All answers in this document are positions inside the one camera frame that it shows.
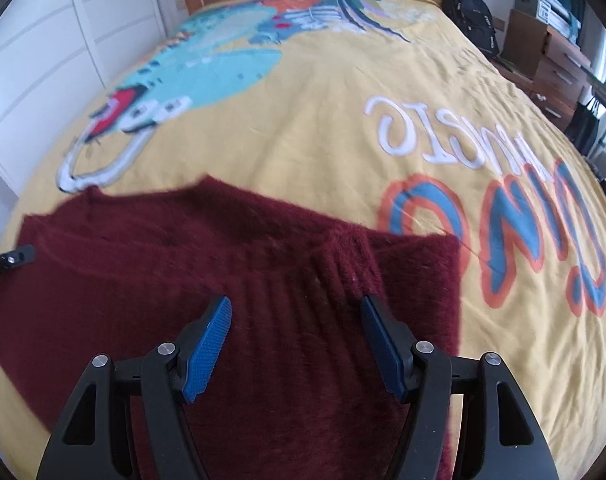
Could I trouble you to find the black backpack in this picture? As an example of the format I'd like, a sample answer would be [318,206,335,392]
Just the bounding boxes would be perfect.
[442,0,499,58]

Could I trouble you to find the maroon knitted sweater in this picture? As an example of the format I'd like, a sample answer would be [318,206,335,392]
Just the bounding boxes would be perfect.
[0,178,460,479]

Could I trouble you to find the white wardrobe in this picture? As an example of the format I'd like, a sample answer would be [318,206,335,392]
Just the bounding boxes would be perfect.
[0,0,166,237]

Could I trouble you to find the wooden drawer chest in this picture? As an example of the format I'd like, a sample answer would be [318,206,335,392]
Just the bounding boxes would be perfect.
[501,9,589,130]

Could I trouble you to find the yellow dino print bedspread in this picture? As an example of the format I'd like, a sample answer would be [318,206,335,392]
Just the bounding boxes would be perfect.
[0,0,606,479]

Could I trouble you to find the black hanging bag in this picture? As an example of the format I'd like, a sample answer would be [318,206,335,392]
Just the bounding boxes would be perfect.
[565,96,600,156]

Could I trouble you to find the stacked boxes on chest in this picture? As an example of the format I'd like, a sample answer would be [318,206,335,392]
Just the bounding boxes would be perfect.
[514,0,580,42]

